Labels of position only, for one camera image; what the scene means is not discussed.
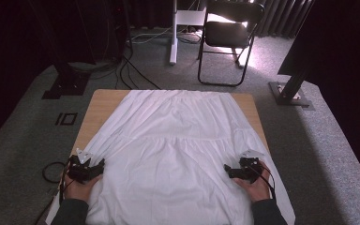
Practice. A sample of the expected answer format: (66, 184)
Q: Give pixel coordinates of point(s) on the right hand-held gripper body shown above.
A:
(248, 170)

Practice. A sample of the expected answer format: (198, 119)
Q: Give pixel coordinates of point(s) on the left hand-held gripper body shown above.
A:
(78, 170)

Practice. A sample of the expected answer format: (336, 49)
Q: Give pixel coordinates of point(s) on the white skirt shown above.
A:
(175, 156)

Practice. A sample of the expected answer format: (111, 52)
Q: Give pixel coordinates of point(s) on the person's left hand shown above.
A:
(81, 189)

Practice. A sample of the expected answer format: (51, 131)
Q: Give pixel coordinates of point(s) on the person's right hand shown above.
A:
(258, 187)

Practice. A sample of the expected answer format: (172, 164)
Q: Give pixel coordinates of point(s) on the black stand with square base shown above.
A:
(68, 86)

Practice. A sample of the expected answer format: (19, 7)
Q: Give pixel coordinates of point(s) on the metal stand base right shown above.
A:
(290, 93)

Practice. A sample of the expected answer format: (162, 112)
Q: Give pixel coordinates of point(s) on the white desk leg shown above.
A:
(174, 47)

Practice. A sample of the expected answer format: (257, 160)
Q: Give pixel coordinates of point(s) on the black folding chair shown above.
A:
(228, 34)

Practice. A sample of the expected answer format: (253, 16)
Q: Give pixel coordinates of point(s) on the grey curtain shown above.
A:
(281, 18)

